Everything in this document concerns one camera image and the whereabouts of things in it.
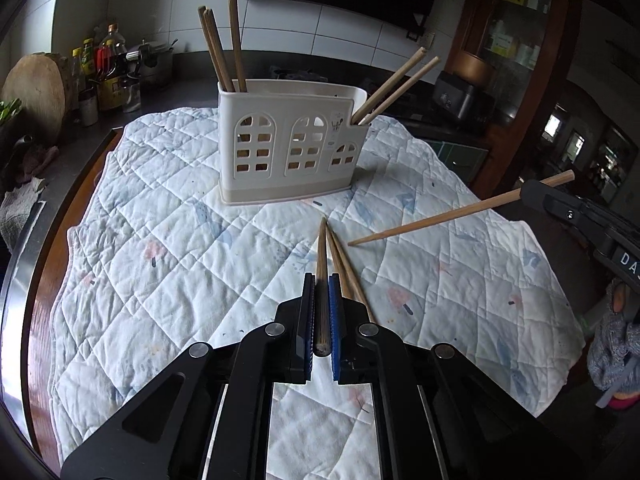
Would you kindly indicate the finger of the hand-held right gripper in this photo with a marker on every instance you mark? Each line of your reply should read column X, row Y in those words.
column 560, row 205

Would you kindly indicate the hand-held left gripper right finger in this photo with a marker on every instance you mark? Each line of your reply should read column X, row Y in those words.
column 336, row 340

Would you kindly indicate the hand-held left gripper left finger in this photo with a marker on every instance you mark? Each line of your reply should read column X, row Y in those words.
column 292, row 350

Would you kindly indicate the wooden chopstick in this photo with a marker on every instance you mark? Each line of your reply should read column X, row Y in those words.
column 390, row 85
column 338, row 265
column 440, row 217
column 402, row 90
column 214, row 45
column 221, row 45
column 356, row 287
column 237, row 45
column 322, row 285

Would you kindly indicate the white plastic utensil holder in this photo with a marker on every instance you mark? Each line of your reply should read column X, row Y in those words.
column 280, row 110

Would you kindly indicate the person's right hand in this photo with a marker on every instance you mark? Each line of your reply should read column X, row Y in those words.
column 620, row 300

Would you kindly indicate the green base cabinet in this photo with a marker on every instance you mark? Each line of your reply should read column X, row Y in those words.
column 460, row 157

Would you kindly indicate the wooden glass-door cabinet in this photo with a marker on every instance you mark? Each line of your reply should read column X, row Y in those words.
column 550, row 85

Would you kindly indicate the black rice cooker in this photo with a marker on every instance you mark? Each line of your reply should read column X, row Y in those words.
column 460, row 102

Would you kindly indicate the white quilted blanket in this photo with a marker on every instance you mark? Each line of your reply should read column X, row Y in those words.
column 175, row 260

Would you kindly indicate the copper inner pot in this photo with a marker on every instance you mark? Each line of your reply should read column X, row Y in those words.
column 474, row 65

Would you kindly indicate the black gas stove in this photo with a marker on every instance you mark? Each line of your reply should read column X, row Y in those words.
column 300, row 74

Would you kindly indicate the steel sink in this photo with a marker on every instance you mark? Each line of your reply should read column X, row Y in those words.
column 20, row 270

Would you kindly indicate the white rag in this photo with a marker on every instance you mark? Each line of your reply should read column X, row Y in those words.
column 20, row 210

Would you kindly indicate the yellow tin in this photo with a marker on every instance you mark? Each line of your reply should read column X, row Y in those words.
column 111, row 95

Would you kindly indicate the metal pot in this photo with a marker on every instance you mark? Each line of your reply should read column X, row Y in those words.
column 152, row 67

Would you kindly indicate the small glass jar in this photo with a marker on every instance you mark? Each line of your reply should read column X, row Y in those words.
column 87, row 109

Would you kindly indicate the pink rag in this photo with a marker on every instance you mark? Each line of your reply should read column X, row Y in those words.
column 37, row 162

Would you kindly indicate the yellow-cap sauce bottle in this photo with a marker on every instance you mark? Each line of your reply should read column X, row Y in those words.
column 88, row 57

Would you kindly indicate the round wooden cutting board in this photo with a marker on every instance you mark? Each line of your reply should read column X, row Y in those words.
column 35, row 92

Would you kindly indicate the green leafy vegetables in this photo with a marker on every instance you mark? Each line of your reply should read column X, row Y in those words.
column 10, row 110

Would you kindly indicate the wall socket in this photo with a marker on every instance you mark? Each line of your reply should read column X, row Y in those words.
column 426, row 40

